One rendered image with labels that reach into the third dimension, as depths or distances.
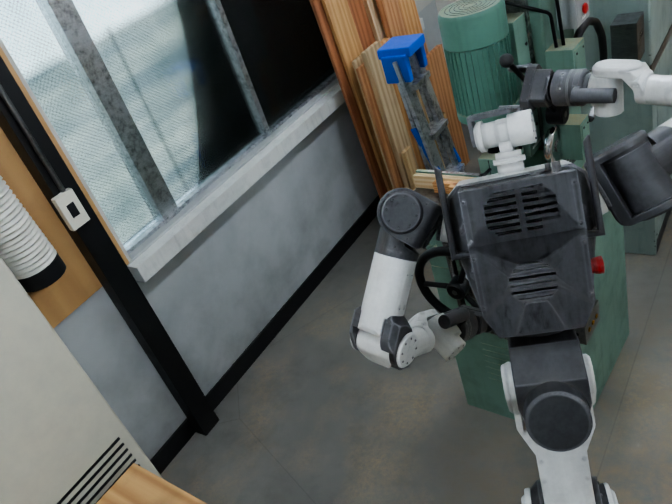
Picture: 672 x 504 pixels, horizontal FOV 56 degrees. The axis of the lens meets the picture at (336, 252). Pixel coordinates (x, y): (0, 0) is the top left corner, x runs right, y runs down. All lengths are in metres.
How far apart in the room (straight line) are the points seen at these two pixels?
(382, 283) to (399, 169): 2.28
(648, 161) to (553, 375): 0.42
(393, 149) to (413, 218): 2.26
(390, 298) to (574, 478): 0.55
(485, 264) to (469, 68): 0.77
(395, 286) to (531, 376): 0.31
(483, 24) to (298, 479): 1.78
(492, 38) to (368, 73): 1.62
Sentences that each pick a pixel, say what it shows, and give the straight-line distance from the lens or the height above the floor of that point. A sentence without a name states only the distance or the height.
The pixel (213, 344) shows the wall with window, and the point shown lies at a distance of 2.97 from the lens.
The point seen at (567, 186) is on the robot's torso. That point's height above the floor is 1.40.
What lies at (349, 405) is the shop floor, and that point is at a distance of 2.77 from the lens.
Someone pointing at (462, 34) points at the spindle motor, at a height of 1.46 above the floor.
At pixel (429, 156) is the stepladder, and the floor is 0.66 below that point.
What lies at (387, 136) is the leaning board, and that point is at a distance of 3.46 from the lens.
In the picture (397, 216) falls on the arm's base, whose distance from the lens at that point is 1.22.
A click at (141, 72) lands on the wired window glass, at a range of 2.73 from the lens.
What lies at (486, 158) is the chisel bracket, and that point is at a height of 1.07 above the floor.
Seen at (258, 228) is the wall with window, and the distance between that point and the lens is 3.08.
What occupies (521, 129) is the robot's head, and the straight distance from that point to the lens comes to 1.28.
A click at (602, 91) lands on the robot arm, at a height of 1.33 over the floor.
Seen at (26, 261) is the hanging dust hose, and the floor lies 1.19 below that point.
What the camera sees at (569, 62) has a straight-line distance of 1.96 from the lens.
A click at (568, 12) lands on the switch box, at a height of 1.37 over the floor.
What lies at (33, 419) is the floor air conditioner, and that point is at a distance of 2.17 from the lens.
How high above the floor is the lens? 1.99
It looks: 33 degrees down
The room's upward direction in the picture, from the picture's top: 20 degrees counter-clockwise
